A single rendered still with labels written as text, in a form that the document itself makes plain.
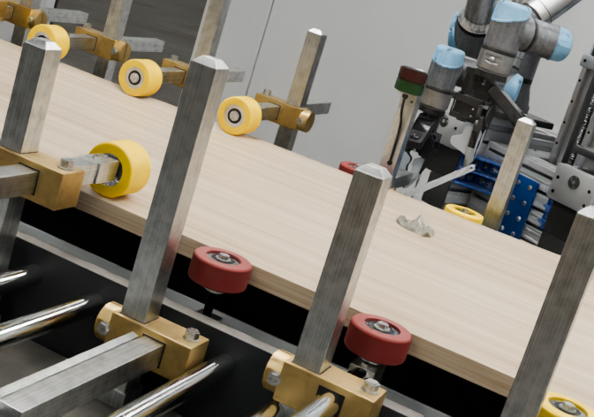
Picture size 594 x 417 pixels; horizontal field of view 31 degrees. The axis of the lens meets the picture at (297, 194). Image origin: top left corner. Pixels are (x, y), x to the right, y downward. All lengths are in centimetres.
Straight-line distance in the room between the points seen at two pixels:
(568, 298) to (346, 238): 25
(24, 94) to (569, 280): 70
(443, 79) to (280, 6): 279
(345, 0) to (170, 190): 398
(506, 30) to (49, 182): 122
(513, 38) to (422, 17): 277
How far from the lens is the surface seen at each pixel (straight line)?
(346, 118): 518
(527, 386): 117
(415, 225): 189
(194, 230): 151
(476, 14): 299
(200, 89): 125
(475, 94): 234
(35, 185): 137
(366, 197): 118
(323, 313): 122
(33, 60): 137
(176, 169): 127
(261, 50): 539
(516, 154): 224
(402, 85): 223
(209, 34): 247
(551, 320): 115
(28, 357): 145
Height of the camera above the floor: 133
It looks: 13 degrees down
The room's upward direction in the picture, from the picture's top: 17 degrees clockwise
